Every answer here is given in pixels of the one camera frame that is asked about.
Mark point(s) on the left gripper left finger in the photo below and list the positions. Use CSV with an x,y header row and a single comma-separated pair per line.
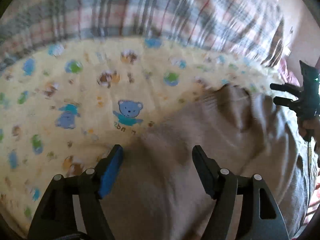
x,y
70,207

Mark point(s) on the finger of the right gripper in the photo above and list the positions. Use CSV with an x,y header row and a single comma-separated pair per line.
x,y
289,103
286,87

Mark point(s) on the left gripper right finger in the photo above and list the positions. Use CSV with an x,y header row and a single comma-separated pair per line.
x,y
260,216

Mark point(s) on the beige knitted sweater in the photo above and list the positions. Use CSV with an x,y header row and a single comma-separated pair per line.
x,y
174,173

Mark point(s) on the person's right hand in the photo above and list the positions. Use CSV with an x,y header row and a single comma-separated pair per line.
x,y
311,124

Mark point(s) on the pink blanket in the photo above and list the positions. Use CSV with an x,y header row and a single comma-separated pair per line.
x,y
287,75

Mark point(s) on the plaid checkered quilt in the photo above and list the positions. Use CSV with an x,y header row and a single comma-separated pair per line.
x,y
251,28

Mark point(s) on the yellow cartoon bear bedsheet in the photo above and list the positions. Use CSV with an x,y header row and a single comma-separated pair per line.
x,y
65,106

